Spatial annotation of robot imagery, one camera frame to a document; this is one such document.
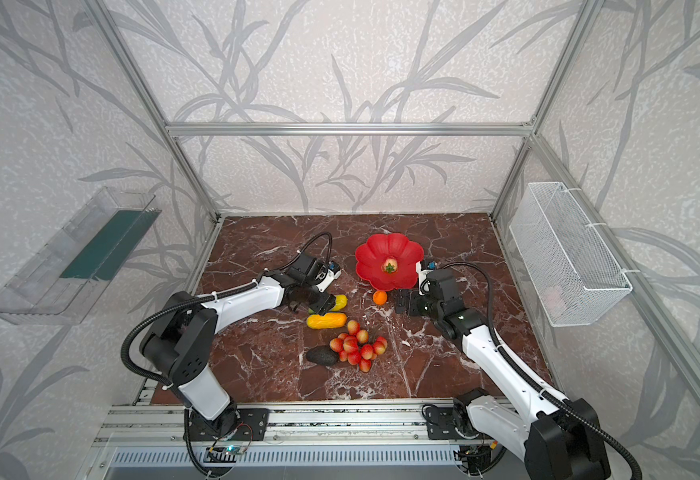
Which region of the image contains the green yellow fake mango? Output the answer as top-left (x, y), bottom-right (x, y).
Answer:
top-left (331, 294), bottom-right (348, 312)

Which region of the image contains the small fake orange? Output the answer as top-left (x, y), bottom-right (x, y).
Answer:
top-left (373, 290), bottom-right (388, 306)

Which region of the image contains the fake red green apple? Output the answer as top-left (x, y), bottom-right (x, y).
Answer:
top-left (381, 258), bottom-right (398, 274)

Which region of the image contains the dark fake avocado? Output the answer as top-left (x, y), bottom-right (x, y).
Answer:
top-left (304, 345), bottom-right (339, 367)

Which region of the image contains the fake red grape bunch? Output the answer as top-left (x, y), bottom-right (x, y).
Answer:
top-left (328, 320), bottom-right (389, 373)

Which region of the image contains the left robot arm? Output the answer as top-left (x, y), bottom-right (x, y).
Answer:
top-left (120, 231), bottom-right (341, 423)

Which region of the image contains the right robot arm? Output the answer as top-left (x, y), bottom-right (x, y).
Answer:
top-left (402, 261), bottom-right (643, 479)

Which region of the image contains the red flower-shaped fruit bowl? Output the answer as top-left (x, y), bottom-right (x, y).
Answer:
top-left (355, 233), bottom-right (424, 292)

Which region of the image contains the pink object in basket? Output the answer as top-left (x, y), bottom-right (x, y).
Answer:
top-left (541, 285), bottom-right (567, 318)

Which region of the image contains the green circuit board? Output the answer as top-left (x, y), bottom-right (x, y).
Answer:
top-left (204, 445), bottom-right (247, 464)

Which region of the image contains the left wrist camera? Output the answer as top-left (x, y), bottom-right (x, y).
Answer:
top-left (316, 261), bottom-right (342, 292)

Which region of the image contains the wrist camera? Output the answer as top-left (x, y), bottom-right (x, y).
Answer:
top-left (415, 260), bottom-right (437, 296)
top-left (316, 261), bottom-right (342, 292)

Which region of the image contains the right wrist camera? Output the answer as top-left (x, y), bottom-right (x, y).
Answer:
top-left (415, 260), bottom-right (437, 296)

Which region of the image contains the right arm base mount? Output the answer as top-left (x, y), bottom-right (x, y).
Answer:
top-left (420, 403), bottom-right (495, 442)

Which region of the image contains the white wire mesh basket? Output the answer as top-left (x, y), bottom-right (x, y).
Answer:
top-left (509, 182), bottom-right (633, 327)

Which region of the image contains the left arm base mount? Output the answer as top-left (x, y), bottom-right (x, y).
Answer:
top-left (183, 407), bottom-right (271, 442)

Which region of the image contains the aluminium front rail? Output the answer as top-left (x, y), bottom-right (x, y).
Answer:
top-left (91, 400), bottom-right (597, 448)

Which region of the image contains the clear acrylic wall shelf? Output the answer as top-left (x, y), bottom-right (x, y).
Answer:
top-left (0, 187), bottom-right (161, 325)

